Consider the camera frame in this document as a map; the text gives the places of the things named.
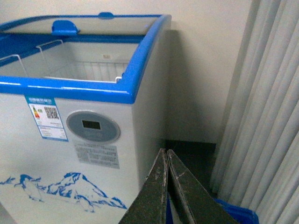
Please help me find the glass sliding freezer lid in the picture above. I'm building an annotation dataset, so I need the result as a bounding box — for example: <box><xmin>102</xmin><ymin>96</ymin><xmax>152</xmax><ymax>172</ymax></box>
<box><xmin>0</xmin><ymin>12</ymin><xmax>160</xmax><ymax>36</ymax></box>

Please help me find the white pleated curtain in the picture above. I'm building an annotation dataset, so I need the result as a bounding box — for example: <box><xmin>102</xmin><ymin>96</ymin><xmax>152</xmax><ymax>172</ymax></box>
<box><xmin>210</xmin><ymin>0</ymin><xmax>299</xmax><ymax>224</ymax></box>

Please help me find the white chest freezer with penguins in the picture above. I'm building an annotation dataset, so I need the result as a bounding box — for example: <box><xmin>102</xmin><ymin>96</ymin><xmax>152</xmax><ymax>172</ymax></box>
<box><xmin>0</xmin><ymin>12</ymin><xmax>171</xmax><ymax>224</ymax></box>

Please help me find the blue energy label sticker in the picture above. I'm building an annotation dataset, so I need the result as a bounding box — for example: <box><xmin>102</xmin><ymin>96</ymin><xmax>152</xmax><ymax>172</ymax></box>
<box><xmin>25</xmin><ymin>96</ymin><xmax>68</xmax><ymax>142</ymax></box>

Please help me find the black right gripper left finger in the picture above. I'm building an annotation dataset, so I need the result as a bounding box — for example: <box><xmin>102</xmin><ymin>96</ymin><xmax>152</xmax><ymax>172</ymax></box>
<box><xmin>119</xmin><ymin>149</ymin><xmax>169</xmax><ymax>224</ymax></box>

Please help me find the grey instruction sticker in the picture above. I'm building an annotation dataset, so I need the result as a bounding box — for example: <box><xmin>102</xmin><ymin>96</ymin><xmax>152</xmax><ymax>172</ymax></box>
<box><xmin>73</xmin><ymin>141</ymin><xmax>120</xmax><ymax>169</ymax></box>

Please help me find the oval grey control panel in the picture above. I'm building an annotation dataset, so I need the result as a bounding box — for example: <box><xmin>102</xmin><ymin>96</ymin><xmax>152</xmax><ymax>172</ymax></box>
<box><xmin>66</xmin><ymin>111</ymin><xmax>121</xmax><ymax>144</ymax></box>

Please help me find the blue plastic basket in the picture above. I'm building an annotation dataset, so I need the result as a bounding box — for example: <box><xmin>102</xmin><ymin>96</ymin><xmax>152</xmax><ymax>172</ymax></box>
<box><xmin>165</xmin><ymin>195</ymin><xmax>259</xmax><ymax>224</ymax></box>

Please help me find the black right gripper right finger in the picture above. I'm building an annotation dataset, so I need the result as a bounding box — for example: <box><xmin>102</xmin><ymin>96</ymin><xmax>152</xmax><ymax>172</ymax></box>
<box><xmin>167</xmin><ymin>150</ymin><xmax>237</xmax><ymax>224</ymax></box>

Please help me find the white wire freezer basket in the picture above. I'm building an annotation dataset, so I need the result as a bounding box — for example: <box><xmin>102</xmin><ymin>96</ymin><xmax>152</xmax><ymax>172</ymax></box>
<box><xmin>0</xmin><ymin>40</ymin><xmax>138</xmax><ymax>83</ymax></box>

